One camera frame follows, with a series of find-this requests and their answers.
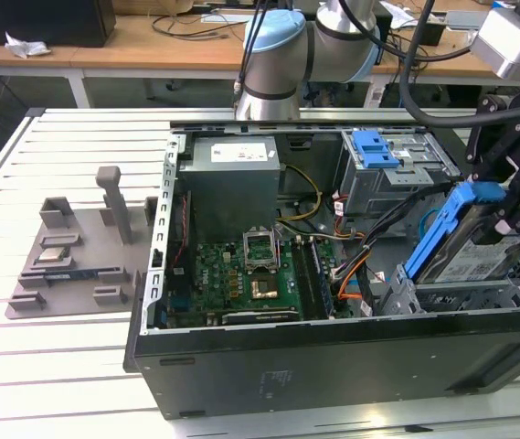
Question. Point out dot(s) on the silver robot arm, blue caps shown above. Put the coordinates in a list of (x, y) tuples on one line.
[(278, 59)]

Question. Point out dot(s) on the grey power supply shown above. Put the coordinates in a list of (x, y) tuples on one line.
[(227, 196)]

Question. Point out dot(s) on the long wooden desk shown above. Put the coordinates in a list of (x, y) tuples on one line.
[(104, 57)]

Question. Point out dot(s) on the black RAM slot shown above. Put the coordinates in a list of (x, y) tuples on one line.
[(300, 279), (310, 283)]

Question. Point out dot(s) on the small black box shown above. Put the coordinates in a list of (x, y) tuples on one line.
[(435, 33)]

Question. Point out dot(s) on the silver CPU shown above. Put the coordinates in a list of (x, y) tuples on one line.
[(53, 256)]

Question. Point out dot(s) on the black graphics card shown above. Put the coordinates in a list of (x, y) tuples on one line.
[(259, 316)]

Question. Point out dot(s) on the large black box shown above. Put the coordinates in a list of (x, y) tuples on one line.
[(35, 20)]

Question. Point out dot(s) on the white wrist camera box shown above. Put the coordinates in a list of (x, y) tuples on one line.
[(511, 46)]

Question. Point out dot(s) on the silver disk bay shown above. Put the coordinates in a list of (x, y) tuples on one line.
[(396, 297)]

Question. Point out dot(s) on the blue cardboard box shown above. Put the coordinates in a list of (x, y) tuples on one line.
[(504, 4)]

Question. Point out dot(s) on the blue plastic drive carrier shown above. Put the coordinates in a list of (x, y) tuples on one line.
[(374, 151)]

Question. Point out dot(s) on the silver drive cage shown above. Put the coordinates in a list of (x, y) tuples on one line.
[(369, 192)]

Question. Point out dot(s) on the white blue label tag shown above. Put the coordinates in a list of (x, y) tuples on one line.
[(376, 95)]

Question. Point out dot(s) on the cluttered wooden desk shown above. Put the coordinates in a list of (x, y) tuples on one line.
[(451, 68)]

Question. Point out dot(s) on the grey flat box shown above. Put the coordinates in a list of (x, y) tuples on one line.
[(467, 18)]

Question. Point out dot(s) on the crumpled white paper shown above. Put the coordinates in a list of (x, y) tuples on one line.
[(24, 46)]

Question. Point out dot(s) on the hard disk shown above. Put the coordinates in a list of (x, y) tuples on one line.
[(474, 265)]

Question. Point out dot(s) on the grey parts rack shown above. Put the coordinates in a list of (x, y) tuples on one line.
[(86, 247)]

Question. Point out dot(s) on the CPU socket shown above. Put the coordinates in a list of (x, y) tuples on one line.
[(264, 289)]

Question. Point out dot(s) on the green motherboard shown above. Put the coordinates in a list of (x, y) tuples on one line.
[(214, 283)]

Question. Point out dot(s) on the black open PC case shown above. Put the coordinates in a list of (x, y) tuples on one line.
[(332, 366)]

